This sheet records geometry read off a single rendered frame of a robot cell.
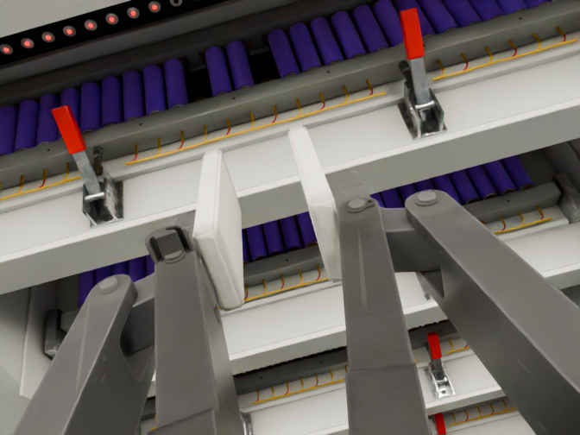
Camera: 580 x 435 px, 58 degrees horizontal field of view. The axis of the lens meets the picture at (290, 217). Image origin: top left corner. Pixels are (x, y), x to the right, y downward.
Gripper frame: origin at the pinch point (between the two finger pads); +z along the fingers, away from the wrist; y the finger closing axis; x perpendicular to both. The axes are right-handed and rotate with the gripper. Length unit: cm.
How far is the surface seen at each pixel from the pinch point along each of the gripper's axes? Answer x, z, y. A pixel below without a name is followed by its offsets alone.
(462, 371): -46, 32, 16
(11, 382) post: -23.0, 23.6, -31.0
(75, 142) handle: -1.5, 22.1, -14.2
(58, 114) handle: 0.8, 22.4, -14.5
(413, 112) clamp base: -6.1, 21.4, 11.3
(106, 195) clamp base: -5.9, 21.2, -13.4
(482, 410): -64, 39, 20
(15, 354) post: -21.1, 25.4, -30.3
